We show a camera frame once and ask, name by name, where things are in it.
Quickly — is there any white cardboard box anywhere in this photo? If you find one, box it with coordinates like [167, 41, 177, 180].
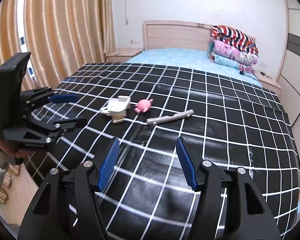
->
[100, 96, 130, 124]

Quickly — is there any pink pig toy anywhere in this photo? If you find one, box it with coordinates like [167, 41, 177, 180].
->
[134, 99, 153, 114]

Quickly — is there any person's left hand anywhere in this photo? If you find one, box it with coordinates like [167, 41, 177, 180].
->
[0, 139, 30, 159]

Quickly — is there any white long tube package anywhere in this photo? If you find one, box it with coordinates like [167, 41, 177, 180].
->
[146, 109, 194, 125]

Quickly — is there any black white grid bedcover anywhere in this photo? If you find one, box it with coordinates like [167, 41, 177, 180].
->
[26, 63, 300, 239]

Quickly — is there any left wooden nightstand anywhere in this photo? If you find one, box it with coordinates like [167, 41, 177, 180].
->
[106, 48, 143, 63]

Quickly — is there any wooden nightstand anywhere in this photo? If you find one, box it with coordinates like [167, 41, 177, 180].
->
[254, 72, 282, 95]
[106, 48, 143, 63]

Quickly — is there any beige orange curtain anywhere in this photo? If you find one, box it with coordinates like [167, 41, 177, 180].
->
[0, 0, 115, 90]

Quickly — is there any light blue bed sheet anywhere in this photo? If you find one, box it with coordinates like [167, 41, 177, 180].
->
[127, 48, 261, 86]

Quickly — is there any light blue folded quilt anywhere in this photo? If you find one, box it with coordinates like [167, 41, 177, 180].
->
[208, 53, 254, 73]

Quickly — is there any right wooden nightstand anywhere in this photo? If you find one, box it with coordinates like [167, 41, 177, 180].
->
[254, 72, 282, 95]

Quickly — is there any beige wooden headboard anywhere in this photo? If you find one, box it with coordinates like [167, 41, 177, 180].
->
[142, 19, 257, 52]

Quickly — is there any pink patterned folded quilt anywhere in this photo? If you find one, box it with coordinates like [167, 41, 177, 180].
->
[209, 37, 258, 66]

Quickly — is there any striped folded blanket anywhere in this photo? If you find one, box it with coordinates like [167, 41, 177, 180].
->
[211, 25, 259, 56]

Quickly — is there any beige wardrobe with dark stripe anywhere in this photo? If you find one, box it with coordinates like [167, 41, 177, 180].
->
[276, 0, 300, 131]

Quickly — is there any wall cable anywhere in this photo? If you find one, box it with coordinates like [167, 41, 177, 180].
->
[123, 0, 129, 26]

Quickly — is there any wall power socket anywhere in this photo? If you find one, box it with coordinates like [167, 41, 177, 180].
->
[259, 61, 267, 68]

